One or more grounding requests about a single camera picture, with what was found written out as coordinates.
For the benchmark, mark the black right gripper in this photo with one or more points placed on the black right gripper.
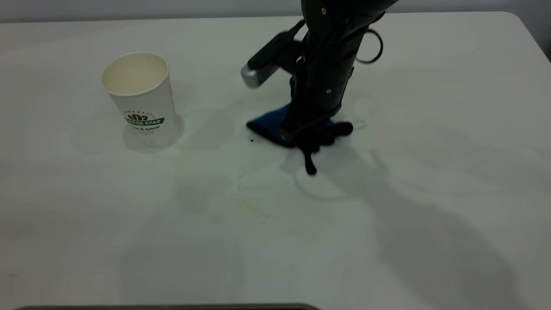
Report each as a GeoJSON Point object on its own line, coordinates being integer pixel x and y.
{"type": "Point", "coordinates": [327, 64]}

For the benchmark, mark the blue cloth with black trim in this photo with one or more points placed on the blue cloth with black trim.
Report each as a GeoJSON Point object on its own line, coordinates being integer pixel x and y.
{"type": "Point", "coordinates": [269, 122]}

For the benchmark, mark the white paper coffee cup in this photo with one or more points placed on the white paper coffee cup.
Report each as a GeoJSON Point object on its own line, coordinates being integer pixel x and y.
{"type": "Point", "coordinates": [144, 107]}

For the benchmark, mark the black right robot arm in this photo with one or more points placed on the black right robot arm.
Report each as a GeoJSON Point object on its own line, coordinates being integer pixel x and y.
{"type": "Point", "coordinates": [340, 10]}

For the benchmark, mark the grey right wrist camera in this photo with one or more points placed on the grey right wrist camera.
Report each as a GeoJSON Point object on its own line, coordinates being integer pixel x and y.
{"type": "Point", "coordinates": [267, 64]}

